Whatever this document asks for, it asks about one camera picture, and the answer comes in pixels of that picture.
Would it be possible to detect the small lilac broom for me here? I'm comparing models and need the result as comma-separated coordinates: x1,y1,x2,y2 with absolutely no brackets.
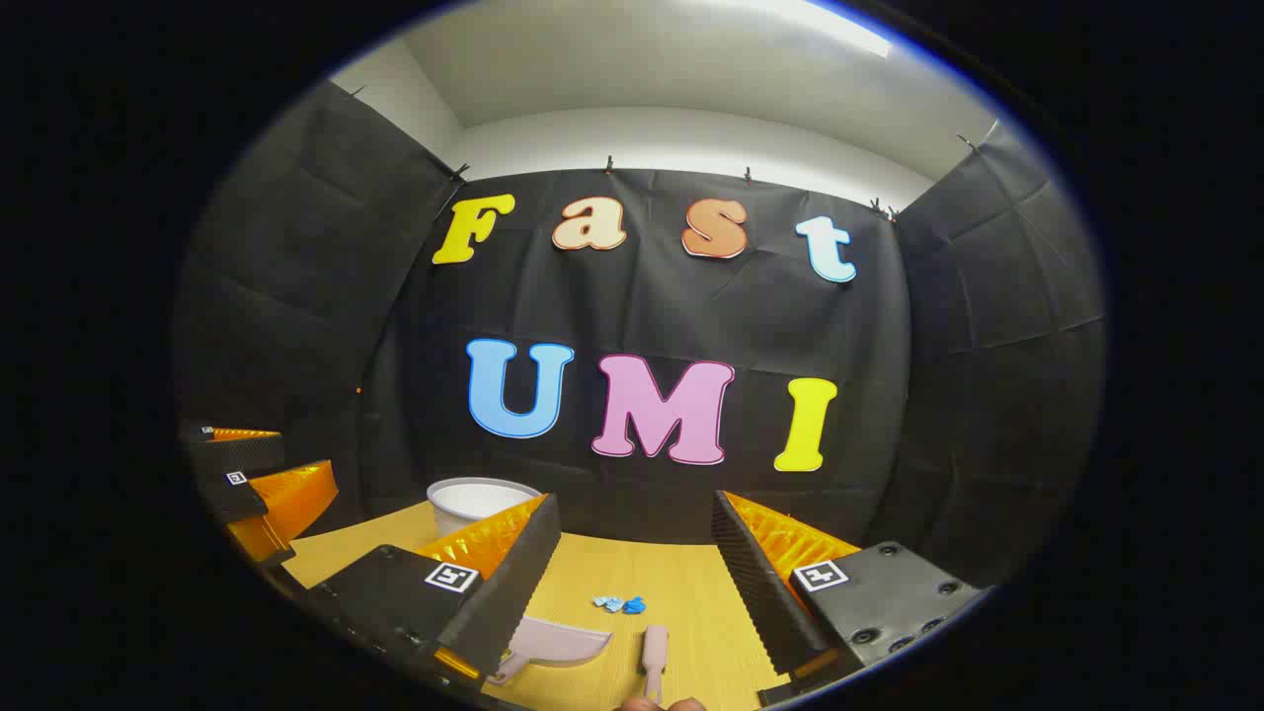
640,624,671,704

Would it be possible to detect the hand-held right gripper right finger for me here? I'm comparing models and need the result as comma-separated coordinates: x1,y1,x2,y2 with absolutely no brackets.
711,491,988,707

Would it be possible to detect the white ribbed garbage bin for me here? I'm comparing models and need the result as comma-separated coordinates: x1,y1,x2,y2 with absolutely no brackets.
427,478,544,539

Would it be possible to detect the wooden desktop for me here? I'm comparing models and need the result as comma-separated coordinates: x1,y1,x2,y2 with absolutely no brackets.
281,501,791,711

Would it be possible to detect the lilac plastic dustpan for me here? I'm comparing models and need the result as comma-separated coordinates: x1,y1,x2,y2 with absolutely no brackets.
487,617,613,687

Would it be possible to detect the black backdrop cloth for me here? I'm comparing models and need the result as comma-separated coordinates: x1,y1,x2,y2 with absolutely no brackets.
173,79,1107,593

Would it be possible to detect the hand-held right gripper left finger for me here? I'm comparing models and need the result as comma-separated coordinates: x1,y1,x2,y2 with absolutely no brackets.
306,494,562,690

